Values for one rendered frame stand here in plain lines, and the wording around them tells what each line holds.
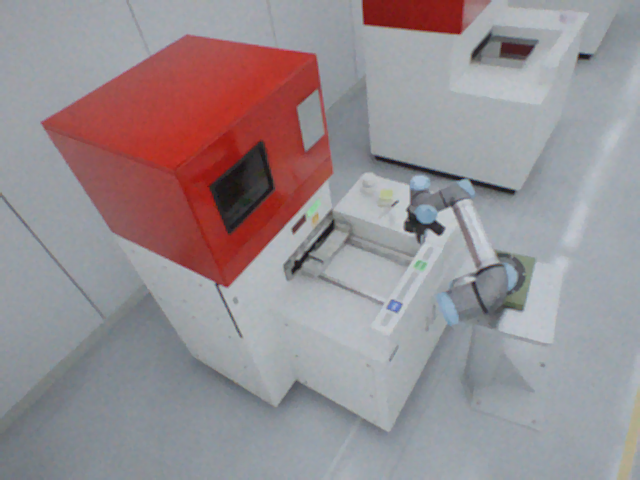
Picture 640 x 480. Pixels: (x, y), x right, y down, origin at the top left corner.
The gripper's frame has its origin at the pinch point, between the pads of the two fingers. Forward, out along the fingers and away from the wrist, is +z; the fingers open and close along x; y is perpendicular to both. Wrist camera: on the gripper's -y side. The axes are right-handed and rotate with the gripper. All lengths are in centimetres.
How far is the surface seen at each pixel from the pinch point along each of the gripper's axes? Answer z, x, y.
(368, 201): 14, -29, 44
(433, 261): 14.6, -5.0, -3.3
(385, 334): 15.2, 39.9, -2.1
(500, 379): 106, -14, -43
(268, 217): -25, 34, 54
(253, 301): 14, 53, 59
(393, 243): 23.7, -15.2, 22.4
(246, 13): -28, -138, 207
